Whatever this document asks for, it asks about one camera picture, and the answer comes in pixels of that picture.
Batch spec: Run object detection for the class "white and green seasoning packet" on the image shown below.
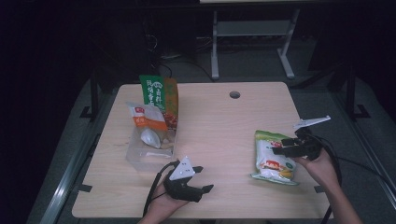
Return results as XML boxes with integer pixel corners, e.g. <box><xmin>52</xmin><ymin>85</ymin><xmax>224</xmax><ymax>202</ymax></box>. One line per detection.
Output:
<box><xmin>249</xmin><ymin>129</ymin><xmax>301</xmax><ymax>187</ymax></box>

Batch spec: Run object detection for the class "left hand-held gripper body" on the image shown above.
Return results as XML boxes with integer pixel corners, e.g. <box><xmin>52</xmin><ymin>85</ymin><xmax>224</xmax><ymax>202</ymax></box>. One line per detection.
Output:
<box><xmin>163</xmin><ymin>155</ymin><xmax>204</xmax><ymax>203</ymax></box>

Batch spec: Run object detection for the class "green and red seasoning packet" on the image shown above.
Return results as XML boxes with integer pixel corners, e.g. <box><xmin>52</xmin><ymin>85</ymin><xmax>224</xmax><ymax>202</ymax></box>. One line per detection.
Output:
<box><xmin>138</xmin><ymin>74</ymin><xmax>179</xmax><ymax>132</ymax></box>

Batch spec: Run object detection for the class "tangle of floor cables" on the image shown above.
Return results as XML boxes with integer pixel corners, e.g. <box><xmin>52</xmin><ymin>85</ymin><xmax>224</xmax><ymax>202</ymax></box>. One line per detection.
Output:
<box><xmin>144</xmin><ymin>31</ymin><xmax>216</xmax><ymax>84</ymax></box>

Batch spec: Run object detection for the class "person's left hand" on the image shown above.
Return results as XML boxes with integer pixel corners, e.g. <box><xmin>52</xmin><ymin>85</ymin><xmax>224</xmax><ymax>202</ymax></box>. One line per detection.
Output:
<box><xmin>143</xmin><ymin>181</ymin><xmax>190</xmax><ymax>224</ymax></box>

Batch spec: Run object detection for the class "person's right hand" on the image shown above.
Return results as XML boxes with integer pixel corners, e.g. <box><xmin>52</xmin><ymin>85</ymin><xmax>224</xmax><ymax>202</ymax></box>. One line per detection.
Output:
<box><xmin>293</xmin><ymin>148</ymin><xmax>340</xmax><ymax>189</ymax></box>

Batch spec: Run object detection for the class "black metal stand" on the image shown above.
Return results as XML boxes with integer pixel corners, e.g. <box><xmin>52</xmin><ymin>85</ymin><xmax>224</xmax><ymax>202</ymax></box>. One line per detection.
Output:
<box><xmin>78</xmin><ymin>73</ymin><xmax>104</xmax><ymax>123</ymax></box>
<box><xmin>344</xmin><ymin>62</ymin><xmax>372</xmax><ymax>121</ymax></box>

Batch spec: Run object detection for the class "white metal desk frame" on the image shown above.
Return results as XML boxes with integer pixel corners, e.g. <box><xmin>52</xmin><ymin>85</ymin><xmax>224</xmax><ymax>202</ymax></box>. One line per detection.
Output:
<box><xmin>199</xmin><ymin>0</ymin><xmax>331</xmax><ymax>80</ymax></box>

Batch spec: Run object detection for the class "white and orange seasoning packet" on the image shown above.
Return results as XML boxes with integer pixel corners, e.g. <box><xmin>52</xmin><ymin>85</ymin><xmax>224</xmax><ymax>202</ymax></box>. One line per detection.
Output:
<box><xmin>125</xmin><ymin>101</ymin><xmax>176</xmax><ymax>149</ymax></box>

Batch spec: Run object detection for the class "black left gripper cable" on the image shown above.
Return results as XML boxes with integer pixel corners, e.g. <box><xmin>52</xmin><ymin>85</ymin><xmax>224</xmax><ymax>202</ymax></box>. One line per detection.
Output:
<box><xmin>142</xmin><ymin>161</ymin><xmax>181</xmax><ymax>217</ymax></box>

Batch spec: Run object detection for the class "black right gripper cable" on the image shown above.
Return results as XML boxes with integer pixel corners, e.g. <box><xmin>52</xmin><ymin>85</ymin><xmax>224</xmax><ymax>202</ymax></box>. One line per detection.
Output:
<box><xmin>311</xmin><ymin>133</ymin><xmax>396</xmax><ymax>224</ymax></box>

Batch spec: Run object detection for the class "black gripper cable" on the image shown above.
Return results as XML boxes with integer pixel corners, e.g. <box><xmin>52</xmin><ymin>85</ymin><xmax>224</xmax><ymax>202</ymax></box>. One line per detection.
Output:
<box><xmin>142</xmin><ymin>161</ymin><xmax>181</xmax><ymax>217</ymax></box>
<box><xmin>311</xmin><ymin>133</ymin><xmax>396</xmax><ymax>224</ymax></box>

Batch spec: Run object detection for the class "grey metal rail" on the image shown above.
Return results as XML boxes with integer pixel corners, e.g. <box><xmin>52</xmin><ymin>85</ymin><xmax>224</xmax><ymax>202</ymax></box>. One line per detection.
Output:
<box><xmin>330</xmin><ymin>90</ymin><xmax>396</xmax><ymax>206</ymax></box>
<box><xmin>38</xmin><ymin>92</ymin><xmax>118</xmax><ymax>224</ymax></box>

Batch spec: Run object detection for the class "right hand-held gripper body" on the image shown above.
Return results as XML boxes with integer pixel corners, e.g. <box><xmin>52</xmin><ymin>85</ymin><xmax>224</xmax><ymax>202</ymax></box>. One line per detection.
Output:
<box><xmin>291</xmin><ymin>115</ymin><xmax>332</xmax><ymax>161</ymax></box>

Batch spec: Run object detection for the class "clear plastic container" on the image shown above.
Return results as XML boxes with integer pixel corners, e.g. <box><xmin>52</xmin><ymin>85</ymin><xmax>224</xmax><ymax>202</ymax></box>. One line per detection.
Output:
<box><xmin>125</xmin><ymin>123</ymin><xmax>177</xmax><ymax>172</ymax></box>

